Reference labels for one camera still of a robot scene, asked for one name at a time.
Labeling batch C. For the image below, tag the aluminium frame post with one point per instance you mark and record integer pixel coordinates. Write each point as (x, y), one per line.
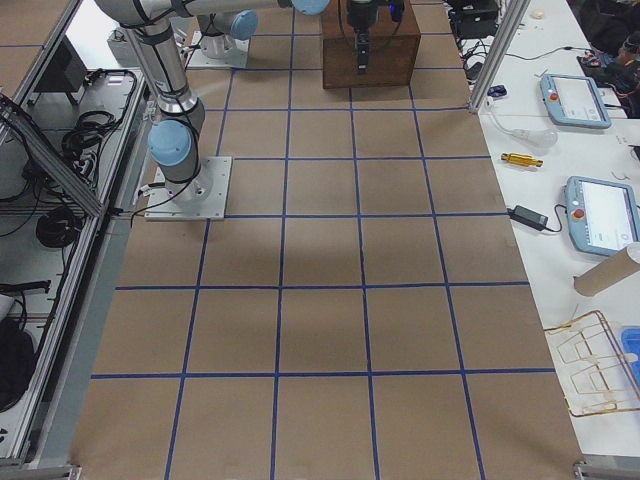
(506, 31)

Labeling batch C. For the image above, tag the far blue teach pendant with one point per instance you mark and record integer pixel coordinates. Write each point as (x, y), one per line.
(574, 101)

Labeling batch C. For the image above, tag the cardboard tube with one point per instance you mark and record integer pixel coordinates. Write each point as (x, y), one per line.
(610, 271)

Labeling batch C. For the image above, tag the dark wooden drawer cabinet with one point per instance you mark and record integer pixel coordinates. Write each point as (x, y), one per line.
(394, 43)

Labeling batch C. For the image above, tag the blue teach pendant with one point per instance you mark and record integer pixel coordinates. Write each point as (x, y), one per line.
(574, 101)
(603, 217)

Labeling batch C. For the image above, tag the black power adapter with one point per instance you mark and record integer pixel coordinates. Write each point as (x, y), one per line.
(528, 217)

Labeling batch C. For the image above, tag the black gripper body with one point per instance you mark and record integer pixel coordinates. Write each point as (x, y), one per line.
(359, 15)

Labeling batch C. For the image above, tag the white light bulb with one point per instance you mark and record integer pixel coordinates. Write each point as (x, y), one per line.
(542, 139)

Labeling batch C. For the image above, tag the small blue device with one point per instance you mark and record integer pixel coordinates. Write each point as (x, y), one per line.
(497, 91)

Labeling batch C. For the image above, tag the near blue teach pendant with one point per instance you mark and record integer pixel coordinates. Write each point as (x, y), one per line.
(603, 217)

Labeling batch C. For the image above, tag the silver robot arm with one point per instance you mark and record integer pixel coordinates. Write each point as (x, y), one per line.
(173, 142)
(223, 33)

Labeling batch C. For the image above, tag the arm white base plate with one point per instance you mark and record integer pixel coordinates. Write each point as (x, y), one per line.
(205, 197)
(219, 52)

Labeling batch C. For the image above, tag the gold wire rack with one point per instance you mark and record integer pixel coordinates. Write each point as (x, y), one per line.
(594, 370)

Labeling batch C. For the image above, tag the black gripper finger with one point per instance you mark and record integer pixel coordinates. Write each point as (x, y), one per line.
(362, 48)

